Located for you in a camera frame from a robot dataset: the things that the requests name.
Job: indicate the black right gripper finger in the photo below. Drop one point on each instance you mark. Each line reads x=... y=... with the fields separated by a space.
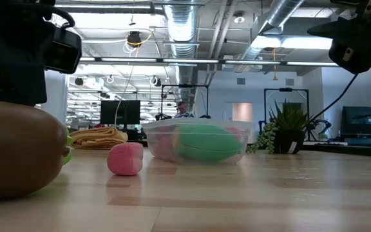
x=337 y=30

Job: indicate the brown toy kiwi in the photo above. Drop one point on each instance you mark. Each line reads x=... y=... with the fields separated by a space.
x=18 y=151

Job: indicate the light green toy leaf vegetable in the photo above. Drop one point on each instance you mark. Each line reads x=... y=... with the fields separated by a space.
x=68 y=148

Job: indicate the pink round toy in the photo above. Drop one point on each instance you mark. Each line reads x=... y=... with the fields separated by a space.
x=125 y=158

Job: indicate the dark green toy vegetable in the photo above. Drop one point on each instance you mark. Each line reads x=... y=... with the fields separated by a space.
x=211 y=143

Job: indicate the pink toy fruit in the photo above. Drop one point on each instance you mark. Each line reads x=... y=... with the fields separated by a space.
x=163 y=149

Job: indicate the clear plastic tupperware container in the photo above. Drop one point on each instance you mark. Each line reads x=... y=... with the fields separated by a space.
x=198 y=122

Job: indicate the black screen on cart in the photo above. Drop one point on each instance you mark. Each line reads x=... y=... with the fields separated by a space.
x=362 y=119

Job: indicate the potted succulent plant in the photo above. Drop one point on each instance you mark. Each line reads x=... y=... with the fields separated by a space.
x=288 y=129

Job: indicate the folded yellow cloth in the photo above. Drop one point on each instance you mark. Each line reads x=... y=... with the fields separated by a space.
x=97 y=138

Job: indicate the black monitor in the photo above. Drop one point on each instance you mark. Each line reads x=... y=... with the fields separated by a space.
x=120 y=112

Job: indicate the pale door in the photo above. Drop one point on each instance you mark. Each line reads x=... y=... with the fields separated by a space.
x=241 y=112

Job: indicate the person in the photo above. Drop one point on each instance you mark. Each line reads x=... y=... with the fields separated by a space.
x=183 y=109

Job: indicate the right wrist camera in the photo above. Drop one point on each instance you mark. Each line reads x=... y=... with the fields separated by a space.
x=354 y=54

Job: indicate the silver ceiling duct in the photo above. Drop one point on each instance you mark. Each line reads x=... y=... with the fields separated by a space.
x=180 y=38
x=269 y=19

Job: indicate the black stand frame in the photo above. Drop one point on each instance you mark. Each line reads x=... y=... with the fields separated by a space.
x=285 y=89
x=184 y=86

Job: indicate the ceiling light rail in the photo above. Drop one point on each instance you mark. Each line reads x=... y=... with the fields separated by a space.
x=188 y=60

